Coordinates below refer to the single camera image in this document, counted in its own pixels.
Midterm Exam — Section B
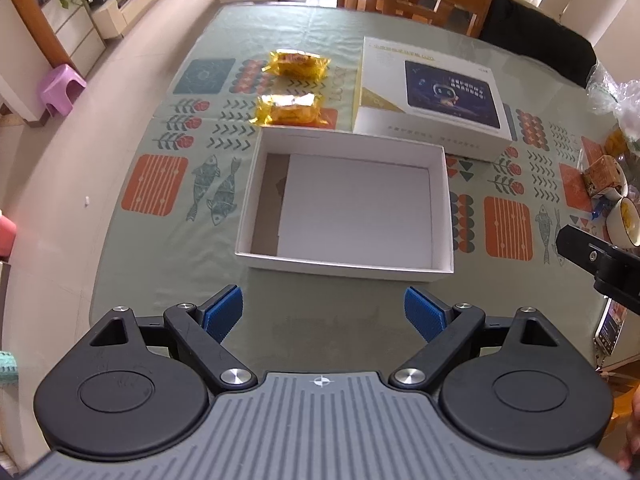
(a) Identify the black cloth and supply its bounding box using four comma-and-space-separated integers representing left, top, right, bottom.
479, 0, 599, 89

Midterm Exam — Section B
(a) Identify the purple plastic stool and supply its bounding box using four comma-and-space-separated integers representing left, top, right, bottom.
40, 63, 87, 121

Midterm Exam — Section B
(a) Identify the pink object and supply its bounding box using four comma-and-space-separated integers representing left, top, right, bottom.
0, 211, 17, 262

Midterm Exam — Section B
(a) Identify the clear plastic bag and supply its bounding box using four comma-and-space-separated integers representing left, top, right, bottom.
584, 59, 640, 158

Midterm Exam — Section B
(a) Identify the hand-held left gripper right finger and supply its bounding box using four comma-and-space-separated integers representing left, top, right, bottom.
389, 286, 561, 391

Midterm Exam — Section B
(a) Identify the white bowl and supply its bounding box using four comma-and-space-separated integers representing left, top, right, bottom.
605, 196, 640, 249

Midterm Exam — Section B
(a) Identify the smartphone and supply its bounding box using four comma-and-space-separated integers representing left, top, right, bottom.
594, 296, 632, 357

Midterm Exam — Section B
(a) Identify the white low cabinet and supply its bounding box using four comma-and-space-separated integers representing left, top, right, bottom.
92, 0, 201, 41

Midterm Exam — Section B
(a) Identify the white cardboard box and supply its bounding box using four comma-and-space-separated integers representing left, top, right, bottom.
235, 127, 455, 283

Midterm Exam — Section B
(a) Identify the brown patterned snack box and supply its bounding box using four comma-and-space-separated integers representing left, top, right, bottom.
581, 154, 629, 200

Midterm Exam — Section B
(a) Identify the white drawer cabinet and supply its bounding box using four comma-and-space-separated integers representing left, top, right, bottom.
0, 0, 108, 123

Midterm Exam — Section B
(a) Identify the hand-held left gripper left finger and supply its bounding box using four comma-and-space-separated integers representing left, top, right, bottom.
90, 284, 258, 395

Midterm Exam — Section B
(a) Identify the white box lid tablet print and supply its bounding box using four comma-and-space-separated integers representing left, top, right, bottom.
352, 36, 519, 162

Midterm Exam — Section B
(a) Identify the yellow snack packet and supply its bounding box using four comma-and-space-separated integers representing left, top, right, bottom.
250, 92, 328, 128
263, 49, 333, 81

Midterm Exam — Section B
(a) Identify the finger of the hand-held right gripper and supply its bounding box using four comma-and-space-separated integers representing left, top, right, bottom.
556, 224, 626, 277

